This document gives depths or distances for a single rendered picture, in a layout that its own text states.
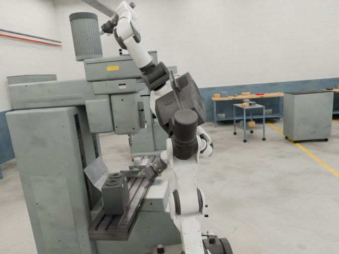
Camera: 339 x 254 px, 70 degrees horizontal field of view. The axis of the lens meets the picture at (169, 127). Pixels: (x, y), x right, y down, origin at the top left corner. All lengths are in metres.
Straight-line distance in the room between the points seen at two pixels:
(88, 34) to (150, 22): 6.77
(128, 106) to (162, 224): 0.96
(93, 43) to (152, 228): 1.48
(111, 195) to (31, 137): 0.81
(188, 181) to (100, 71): 1.00
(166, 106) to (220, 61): 7.03
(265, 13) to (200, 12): 1.99
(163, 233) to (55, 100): 1.33
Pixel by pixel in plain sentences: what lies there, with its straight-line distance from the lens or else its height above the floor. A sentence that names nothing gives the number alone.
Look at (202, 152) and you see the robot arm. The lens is 1.50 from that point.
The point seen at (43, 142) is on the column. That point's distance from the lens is 2.02.
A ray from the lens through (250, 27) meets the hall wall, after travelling 8.56.
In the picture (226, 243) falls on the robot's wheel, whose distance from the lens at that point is 1.84.
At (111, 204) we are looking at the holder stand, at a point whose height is 0.98.
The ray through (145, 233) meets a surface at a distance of 2.12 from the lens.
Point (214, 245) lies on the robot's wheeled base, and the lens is 1.79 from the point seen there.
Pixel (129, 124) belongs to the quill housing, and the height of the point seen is 1.39.
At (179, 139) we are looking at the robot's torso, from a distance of 1.19.
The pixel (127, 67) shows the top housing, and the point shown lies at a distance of 1.76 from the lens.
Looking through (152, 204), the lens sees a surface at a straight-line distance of 1.95.
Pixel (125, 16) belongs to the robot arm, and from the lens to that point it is 1.43.
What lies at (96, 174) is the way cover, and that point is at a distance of 2.13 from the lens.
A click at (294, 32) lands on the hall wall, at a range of 8.86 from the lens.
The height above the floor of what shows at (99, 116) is 1.47.
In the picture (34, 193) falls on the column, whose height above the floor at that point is 0.91.
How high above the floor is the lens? 1.73
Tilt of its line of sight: 12 degrees down
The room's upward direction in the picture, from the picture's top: 5 degrees counter-clockwise
